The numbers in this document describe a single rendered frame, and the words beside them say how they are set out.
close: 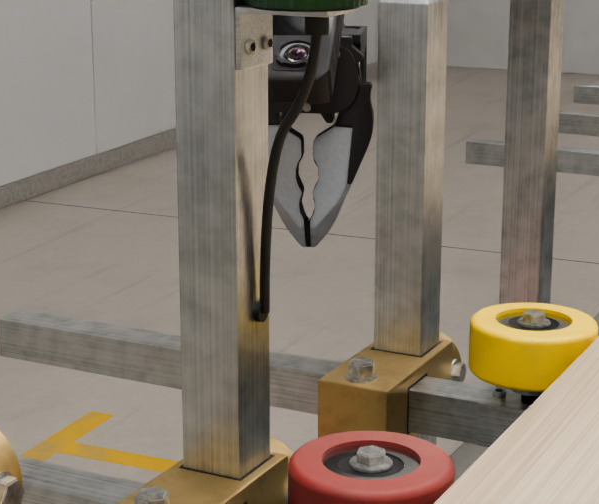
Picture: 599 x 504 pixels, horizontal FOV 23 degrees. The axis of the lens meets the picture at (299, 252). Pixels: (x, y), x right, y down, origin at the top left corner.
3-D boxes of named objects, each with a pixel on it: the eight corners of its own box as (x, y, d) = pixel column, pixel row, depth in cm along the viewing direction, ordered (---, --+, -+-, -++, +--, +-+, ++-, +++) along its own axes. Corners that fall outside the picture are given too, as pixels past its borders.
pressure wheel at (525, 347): (502, 516, 90) (509, 338, 87) (443, 467, 97) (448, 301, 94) (613, 496, 92) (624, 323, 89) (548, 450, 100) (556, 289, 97)
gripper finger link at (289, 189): (316, 230, 109) (316, 107, 106) (307, 250, 103) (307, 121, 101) (274, 229, 109) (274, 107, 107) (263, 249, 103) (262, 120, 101)
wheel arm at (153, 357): (-3, 367, 111) (-6, 313, 110) (25, 354, 114) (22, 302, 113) (549, 472, 92) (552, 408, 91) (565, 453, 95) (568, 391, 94)
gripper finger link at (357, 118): (373, 181, 103) (374, 56, 100) (371, 185, 101) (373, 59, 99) (306, 179, 103) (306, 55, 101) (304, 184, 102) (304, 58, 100)
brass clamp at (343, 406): (308, 450, 96) (308, 377, 94) (390, 386, 107) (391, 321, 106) (394, 467, 93) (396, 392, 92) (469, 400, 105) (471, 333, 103)
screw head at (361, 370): (339, 380, 94) (339, 363, 94) (353, 371, 96) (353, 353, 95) (369, 385, 93) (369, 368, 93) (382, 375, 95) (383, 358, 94)
